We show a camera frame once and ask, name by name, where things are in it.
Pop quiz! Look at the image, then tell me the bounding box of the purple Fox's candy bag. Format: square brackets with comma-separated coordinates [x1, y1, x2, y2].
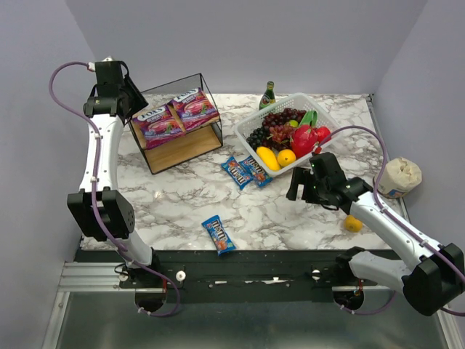
[171, 87, 219, 131]
[133, 104, 185, 150]

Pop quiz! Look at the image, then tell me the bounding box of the white plastic fruit basket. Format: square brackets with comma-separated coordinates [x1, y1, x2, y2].
[235, 93, 339, 177]

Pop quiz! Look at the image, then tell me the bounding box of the blue M&M's candy bag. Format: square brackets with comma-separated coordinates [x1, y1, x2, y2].
[202, 215, 236, 255]
[239, 156, 272, 188]
[221, 156, 253, 190]

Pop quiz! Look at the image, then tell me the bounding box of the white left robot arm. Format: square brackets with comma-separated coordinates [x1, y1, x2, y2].
[67, 57, 153, 269]

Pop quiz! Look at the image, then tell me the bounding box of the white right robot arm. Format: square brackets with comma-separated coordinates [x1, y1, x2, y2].
[286, 153, 464, 316]

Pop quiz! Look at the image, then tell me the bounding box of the orange fruit in basket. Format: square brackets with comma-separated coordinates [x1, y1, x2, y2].
[277, 149, 296, 168]

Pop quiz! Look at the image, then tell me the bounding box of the pink dragon fruit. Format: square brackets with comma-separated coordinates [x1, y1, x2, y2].
[290, 111, 318, 159]

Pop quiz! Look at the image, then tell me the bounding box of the yellow mango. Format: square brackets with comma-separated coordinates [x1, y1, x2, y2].
[256, 146, 281, 172]

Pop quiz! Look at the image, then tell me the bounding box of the orange fruit on table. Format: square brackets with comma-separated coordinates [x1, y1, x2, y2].
[344, 215, 363, 233]

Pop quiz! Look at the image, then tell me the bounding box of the red apple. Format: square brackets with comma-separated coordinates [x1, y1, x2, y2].
[315, 126, 331, 144]

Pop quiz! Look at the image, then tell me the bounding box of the red grape bunch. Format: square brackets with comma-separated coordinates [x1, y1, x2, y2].
[262, 108, 306, 147]

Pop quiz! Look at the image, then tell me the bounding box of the dark grape bunch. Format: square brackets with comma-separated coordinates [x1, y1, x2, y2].
[246, 127, 270, 151]

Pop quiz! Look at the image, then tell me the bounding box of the beige cloth sack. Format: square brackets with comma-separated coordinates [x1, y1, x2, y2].
[378, 157, 422, 198]

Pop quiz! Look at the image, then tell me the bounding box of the green glass bottle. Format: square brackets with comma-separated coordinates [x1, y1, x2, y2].
[259, 81, 275, 110]

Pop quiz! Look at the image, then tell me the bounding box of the wire and wood shelf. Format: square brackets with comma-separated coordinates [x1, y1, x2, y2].
[125, 73, 224, 175]

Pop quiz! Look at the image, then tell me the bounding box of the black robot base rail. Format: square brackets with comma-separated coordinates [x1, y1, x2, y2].
[119, 249, 386, 305]

